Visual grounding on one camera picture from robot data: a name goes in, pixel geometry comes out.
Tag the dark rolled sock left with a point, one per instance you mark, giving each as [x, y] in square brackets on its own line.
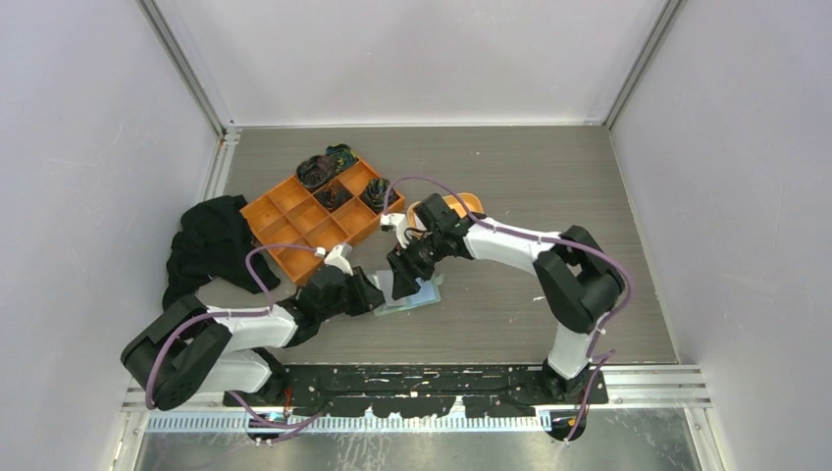
[316, 171]

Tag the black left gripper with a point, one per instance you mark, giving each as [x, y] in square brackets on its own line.
[367, 295]

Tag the black cloth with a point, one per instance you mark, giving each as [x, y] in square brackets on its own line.
[213, 242]

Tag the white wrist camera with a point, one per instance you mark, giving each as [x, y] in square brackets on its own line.
[336, 257]
[397, 224]

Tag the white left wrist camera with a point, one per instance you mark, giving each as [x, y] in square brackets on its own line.
[336, 257]

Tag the dark rolled sock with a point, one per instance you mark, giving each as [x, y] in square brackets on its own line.
[316, 171]
[332, 195]
[342, 155]

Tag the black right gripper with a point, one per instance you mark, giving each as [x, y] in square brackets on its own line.
[404, 281]

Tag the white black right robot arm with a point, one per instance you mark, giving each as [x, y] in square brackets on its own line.
[580, 286]

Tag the orange wooden divider box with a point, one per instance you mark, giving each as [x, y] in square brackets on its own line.
[288, 215]

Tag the green card holder wallet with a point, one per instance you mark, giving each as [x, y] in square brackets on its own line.
[428, 293]

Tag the dark rolled sock top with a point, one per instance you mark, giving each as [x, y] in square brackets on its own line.
[342, 155]

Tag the green patterned rolled sock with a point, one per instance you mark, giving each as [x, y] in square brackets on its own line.
[376, 195]

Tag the yellow oval tray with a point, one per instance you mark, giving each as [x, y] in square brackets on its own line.
[472, 202]

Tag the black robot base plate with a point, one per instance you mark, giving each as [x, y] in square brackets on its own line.
[417, 390]

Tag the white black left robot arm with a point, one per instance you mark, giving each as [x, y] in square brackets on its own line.
[193, 348]

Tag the dark rolled sock centre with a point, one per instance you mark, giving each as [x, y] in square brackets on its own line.
[332, 195]

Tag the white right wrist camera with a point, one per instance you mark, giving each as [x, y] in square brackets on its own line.
[397, 224]

